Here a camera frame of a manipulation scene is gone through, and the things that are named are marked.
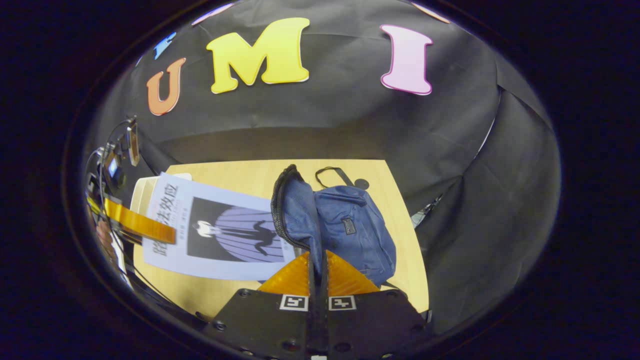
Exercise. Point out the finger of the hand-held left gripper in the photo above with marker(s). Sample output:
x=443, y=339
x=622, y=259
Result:
x=140, y=222

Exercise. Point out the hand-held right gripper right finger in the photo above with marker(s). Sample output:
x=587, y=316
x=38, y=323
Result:
x=375, y=325

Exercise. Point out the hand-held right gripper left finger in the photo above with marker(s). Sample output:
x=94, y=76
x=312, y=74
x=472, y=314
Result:
x=260, y=325

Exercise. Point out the cream plastic bookshelf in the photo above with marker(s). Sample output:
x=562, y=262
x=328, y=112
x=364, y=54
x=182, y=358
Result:
x=142, y=192

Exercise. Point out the pale blue book dark picture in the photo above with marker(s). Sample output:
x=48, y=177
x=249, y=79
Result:
x=220, y=260

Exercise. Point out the blue schoolbag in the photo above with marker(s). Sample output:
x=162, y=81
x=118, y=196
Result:
x=370, y=240

